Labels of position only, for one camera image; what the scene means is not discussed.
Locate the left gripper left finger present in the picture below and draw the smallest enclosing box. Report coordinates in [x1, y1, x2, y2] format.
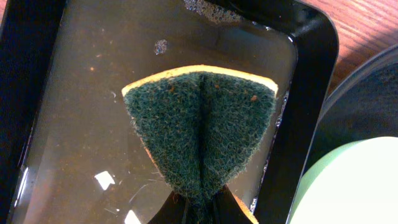
[148, 191, 190, 224]

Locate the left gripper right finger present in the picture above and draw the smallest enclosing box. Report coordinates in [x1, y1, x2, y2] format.
[213, 185, 252, 224]

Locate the green yellow sponge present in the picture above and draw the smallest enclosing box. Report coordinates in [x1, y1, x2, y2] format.
[121, 65, 278, 223]

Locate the pale green plate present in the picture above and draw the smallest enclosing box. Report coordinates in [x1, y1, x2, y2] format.
[290, 137, 397, 224]

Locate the black rectangular water tray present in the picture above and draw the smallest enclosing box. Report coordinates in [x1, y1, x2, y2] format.
[1, 0, 338, 223]

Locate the round black tray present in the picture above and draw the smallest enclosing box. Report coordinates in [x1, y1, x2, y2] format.
[303, 43, 398, 175]

